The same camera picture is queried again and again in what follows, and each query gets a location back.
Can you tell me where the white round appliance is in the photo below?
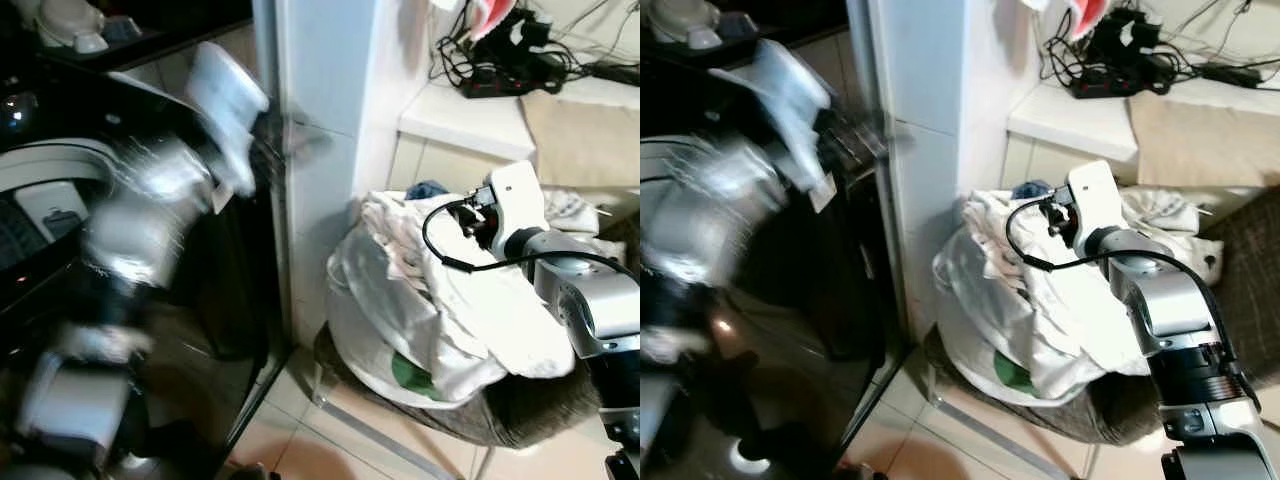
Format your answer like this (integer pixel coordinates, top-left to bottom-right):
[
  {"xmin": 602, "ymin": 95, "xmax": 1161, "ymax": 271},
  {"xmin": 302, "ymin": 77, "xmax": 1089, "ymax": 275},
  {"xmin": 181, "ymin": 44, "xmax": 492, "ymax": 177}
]
[
  {"xmin": 645, "ymin": 0, "xmax": 728, "ymax": 52},
  {"xmin": 35, "ymin": 0, "xmax": 113, "ymax": 56}
]

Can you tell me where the black washing machine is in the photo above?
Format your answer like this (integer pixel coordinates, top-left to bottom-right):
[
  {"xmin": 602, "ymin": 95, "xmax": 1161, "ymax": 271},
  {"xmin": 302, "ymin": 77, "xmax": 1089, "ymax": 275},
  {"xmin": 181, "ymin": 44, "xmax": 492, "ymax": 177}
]
[
  {"xmin": 640, "ymin": 60, "xmax": 913, "ymax": 480},
  {"xmin": 0, "ymin": 45, "xmax": 293, "ymax": 480}
]

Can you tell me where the dark brown textured seat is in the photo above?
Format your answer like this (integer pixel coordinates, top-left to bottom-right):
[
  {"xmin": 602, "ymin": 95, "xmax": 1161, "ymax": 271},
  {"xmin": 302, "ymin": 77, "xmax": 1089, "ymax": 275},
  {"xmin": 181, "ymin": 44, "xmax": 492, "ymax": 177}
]
[
  {"xmin": 598, "ymin": 212, "xmax": 641, "ymax": 276},
  {"xmin": 1198, "ymin": 188, "xmax": 1280, "ymax": 401}
]

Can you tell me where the black charger device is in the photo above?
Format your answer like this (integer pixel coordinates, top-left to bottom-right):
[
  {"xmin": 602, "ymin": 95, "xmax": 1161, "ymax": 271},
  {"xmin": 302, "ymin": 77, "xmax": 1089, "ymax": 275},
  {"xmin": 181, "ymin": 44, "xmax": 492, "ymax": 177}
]
[
  {"xmin": 498, "ymin": 8, "xmax": 563, "ymax": 63},
  {"xmin": 1092, "ymin": 8, "xmax": 1173, "ymax": 63}
]

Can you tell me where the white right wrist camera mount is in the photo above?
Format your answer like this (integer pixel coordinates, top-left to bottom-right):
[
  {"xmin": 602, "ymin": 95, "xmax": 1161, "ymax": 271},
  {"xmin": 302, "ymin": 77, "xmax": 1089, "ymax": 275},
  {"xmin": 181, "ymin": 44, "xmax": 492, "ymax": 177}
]
[
  {"xmin": 1065, "ymin": 160, "xmax": 1127, "ymax": 251},
  {"xmin": 484, "ymin": 160, "xmax": 550, "ymax": 257}
]

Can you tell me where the green garment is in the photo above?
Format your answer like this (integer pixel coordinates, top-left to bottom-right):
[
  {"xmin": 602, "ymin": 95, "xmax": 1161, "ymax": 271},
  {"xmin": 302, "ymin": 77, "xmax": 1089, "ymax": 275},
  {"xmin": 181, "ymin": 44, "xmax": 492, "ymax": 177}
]
[
  {"xmin": 993, "ymin": 352, "xmax": 1042, "ymax": 397},
  {"xmin": 390, "ymin": 352, "xmax": 442, "ymax": 401}
]

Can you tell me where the white garment pile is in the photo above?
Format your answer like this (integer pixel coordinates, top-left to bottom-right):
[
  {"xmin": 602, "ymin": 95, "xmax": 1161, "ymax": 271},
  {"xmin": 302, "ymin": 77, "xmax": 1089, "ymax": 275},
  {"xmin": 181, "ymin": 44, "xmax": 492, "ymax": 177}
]
[
  {"xmin": 325, "ymin": 190, "xmax": 578, "ymax": 411},
  {"xmin": 932, "ymin": 188, "xmax": 1153, "ymax": 407}
]

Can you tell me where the white printed cloth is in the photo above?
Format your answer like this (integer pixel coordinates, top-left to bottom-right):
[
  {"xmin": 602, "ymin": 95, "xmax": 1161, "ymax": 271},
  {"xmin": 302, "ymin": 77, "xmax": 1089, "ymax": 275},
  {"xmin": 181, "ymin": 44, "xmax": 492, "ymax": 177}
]
[
  {"xmin": 540, "ymin": 187, "xmax": 607, "ymax": 242},
  {"xmin": 1120, "ymin": 188, "xmax": 1224, "ymax": 287}
]

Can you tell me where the beige towel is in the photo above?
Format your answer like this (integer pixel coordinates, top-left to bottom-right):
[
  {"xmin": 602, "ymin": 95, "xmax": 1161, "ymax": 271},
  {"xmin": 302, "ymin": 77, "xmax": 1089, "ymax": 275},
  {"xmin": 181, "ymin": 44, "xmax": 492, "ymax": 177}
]
[
  {"xmin": 520, "ymin": 92, "xmax": 641, "ymax": 191},
  {"xmin": 1128, "ymin": 92, "xmax": 1280, "ymax": 191}
]

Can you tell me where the brown fabric laundry basket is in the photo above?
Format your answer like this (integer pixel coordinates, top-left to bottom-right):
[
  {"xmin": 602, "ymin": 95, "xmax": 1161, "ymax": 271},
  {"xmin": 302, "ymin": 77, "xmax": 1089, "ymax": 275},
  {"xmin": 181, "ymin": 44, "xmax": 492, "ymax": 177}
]
[
  {"xmin": 920, "ymin": 328, "xmax": 1179, "ymax": 448},
  {"xmin": 312, "ymin": 325, "xmax": 613, "ymax": 451}
]

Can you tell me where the black power strip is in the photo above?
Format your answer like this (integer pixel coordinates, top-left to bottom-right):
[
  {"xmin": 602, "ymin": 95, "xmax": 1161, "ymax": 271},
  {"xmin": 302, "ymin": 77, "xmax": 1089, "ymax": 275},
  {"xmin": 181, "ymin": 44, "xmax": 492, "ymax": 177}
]
[
  {"xmin": 1068, "ymin": 64, "xmax": 1169, "ymax": 100},
  {"xmin": 460, "ymin": 64, "xmax": 573, "ymax": 100}
]

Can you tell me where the red and white cloth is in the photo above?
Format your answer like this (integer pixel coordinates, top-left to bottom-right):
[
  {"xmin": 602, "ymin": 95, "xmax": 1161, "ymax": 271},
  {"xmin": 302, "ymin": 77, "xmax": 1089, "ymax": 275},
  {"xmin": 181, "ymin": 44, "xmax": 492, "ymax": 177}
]
[
  {"xmin": 430, "ymin": 0, "xmax": 523, "ymax": 43},
  {"xmin": 1020, "ymin": 0, "xmax": 1113, "ymax": 41}
]

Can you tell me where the black power adapter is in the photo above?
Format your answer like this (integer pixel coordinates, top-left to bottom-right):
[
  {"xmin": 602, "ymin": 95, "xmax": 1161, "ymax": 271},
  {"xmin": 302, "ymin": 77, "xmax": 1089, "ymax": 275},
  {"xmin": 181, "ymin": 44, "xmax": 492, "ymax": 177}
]
[
  {"xmin": 588, "ymin": 62, "xmax": 641, "ymax": 88},
  {"xmin": 1198, "ymin": 62, "xmax": 1269, "ymax": 90}
]

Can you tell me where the white ledge shelf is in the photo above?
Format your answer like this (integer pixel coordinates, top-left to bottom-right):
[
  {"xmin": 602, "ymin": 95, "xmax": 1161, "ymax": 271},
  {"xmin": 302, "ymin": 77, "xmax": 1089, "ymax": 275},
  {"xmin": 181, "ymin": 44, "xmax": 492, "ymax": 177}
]
[
  {"xmin": 1006, "ymin": 78, "xmax": 1280, "ymax": 167},
  {"xmin": 398, "ymin": 78, "xmax": 641, "ymax": 167}
]

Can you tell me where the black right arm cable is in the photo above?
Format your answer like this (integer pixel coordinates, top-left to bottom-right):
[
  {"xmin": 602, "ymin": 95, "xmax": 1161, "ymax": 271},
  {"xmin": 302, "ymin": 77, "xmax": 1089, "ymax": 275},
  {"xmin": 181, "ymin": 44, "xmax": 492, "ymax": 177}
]
[
  {"xmin": 421, "ymin": 197, "xmax": 641, "ymax": 283},
  {"xmin": 1004, "ymin": 196, "xmax": 1253, "ymax": 403}
]

